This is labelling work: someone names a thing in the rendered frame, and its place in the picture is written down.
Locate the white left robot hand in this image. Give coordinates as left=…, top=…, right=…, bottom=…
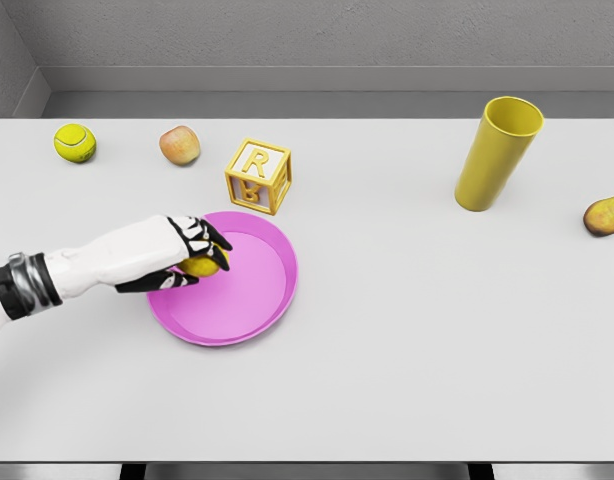
left=97, top=214, right=233, bottom=295

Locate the yellow lemon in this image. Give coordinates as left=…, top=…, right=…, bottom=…
left=179, top=249, right=231, bottom=278

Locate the pink round plate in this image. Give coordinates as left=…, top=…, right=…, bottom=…
left=146, top=210, right=299, bottom=348

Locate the red yellow apple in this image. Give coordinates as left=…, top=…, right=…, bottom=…
left=158, top=125, right=201, bottom=166

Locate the yellow tennis ball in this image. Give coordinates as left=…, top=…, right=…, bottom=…
left=53, top=123, right=98, bottom=164

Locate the yellow letter block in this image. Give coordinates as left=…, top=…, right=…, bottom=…
left=224, top=137, right=293, bottom=217

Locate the tall yellow cup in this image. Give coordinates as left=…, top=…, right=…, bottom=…
left=454, top=96, right=545, bottom=212

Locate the brown yellow pear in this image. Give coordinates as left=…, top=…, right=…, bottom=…
left=582, top=190, right=614, bottom=238

